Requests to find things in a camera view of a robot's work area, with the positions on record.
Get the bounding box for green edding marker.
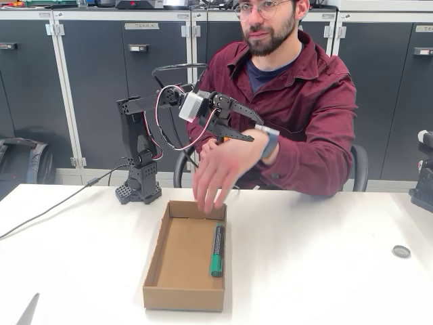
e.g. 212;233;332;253
209;222;226;278

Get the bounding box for person's right forearm maroon sleeve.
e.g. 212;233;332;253
185;120;217;153

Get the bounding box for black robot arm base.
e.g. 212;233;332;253
408;130;433;214

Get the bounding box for person's left hand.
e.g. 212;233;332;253
191;128;271;215

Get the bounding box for person's right hand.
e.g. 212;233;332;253
199;138;221;162

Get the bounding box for blue band smartwatch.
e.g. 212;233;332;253
254;124;281;160

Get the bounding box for bearded man in maroon shirt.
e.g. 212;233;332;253
185;0;359;197

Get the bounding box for round metal glasses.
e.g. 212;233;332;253
235;0;294;20

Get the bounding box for open cardboard box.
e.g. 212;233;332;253
141;199;227;312

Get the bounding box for black office chair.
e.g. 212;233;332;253
173;144;369;193

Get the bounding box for dark grey backpack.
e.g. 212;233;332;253
0;137;57;200

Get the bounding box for green flat box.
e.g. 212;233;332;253
25;0;77;7

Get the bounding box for grey laptop corner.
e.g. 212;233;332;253
15;292;41;325

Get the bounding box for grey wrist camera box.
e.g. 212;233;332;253
178;89;210;123

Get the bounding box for black camera cable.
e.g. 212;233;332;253
151;63;209;170

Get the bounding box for white red servo wires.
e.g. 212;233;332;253
141;84;221;160

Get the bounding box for grey black power cable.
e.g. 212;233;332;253
0;163;131;240

